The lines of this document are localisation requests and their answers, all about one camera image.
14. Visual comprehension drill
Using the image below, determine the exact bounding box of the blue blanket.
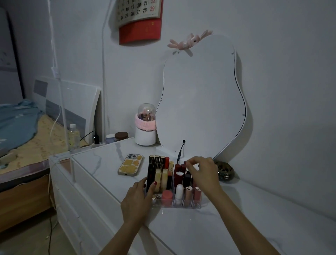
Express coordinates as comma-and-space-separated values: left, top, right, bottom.
0, 99, 44, 151

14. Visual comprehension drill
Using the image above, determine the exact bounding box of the person's left hand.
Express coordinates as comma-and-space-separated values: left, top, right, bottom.
121, 177, 158, 227

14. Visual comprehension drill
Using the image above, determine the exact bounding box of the clear plastic water bottle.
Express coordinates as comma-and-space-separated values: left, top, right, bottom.
68, 124, 80, 151

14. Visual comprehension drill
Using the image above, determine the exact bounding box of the person's left forearm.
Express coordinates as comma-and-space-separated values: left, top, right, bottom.
99, 221, 149, 255

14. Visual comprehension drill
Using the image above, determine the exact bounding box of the person's right hand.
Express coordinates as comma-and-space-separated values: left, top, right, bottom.
184, 156, 224, 199

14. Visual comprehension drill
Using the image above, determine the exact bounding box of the cream foundation bottle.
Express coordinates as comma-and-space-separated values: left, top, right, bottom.
154, 168, 169, 191

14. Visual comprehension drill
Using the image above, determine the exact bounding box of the wavy white frame mirror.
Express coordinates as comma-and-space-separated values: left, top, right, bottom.
155, 34, 247, 161

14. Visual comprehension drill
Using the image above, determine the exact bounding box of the clear plastic pole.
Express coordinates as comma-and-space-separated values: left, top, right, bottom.
47, 0, 77, 184

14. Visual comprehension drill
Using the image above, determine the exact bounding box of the person's right forearm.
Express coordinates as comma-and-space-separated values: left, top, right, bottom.
208, 188, 282, 255

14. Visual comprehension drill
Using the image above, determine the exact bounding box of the phone with yellow case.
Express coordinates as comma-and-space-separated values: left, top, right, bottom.
118, 154, 144, 177

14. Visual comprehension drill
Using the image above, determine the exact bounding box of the grey wardrobe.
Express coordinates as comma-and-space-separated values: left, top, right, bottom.
0, 7, 24, 105

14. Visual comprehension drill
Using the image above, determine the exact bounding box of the pink fluffy band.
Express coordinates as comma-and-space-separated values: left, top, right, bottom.
135, 113, 157, 131

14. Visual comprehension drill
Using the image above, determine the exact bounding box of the brass incense burner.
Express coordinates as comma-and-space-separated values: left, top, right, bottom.
214, 160, 234, 182

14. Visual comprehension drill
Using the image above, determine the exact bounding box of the black mirror power cable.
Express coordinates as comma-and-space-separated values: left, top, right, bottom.
177, 140, 187, 164

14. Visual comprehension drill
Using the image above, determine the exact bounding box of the red wall calendar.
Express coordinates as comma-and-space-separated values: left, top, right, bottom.
116, 0, 162, 45

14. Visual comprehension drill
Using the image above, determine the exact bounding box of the cluster of lipstick tubes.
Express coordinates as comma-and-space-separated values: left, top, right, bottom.
146, 155, 202, 206

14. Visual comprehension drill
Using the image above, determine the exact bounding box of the white lip balm stick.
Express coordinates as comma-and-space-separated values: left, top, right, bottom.
175, 184, 184, 205

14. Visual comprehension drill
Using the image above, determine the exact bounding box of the clear acrylic cosmetics organizer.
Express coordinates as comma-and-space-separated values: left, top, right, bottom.
143, 158, 202, 209

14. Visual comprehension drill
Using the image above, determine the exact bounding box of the pink bunny hair clip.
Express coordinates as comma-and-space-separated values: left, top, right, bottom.
168, 30, 213, 50

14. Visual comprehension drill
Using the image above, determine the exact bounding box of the white grey bed headboard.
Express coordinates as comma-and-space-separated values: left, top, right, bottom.
33, 76, 102, 145

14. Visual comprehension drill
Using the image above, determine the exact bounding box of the wooden bed frame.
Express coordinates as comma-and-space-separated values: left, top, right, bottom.
0, 172, 55, 234

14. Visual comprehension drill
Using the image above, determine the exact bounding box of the white domed brush holder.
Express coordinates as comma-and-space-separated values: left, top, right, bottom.
134, 103, 157, 146

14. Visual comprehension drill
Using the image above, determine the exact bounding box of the white dresser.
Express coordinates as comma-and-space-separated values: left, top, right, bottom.
48, 137, 336, 255

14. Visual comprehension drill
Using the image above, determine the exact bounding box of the coral round lid pot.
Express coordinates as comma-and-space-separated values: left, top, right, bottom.
161, 190, 173, 206

